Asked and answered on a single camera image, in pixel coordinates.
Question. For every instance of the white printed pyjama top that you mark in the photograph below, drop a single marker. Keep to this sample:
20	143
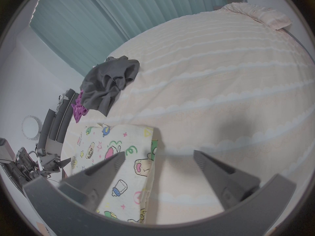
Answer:
118	171

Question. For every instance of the blue-green curtain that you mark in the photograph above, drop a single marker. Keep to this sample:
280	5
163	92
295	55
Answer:
123	21

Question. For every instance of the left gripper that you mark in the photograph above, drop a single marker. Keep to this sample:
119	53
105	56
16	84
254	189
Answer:
48	163

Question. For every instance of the bed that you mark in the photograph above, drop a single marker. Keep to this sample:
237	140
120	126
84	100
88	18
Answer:
209	82

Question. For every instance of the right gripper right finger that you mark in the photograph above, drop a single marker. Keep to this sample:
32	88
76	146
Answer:
226	178

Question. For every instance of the black chest of drawers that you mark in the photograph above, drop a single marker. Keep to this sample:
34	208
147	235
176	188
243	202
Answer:
57	122

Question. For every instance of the pile of clothes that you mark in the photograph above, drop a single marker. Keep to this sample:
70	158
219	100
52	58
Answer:
108	87

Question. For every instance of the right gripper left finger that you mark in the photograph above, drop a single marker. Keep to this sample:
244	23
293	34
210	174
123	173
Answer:
98	178

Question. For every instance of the grey bedside table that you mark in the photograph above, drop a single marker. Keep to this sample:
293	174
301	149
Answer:
227	1

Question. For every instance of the round white mirror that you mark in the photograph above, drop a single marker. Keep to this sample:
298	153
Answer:
30	128

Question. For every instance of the cream pillow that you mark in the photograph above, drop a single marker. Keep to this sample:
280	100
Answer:
260	15

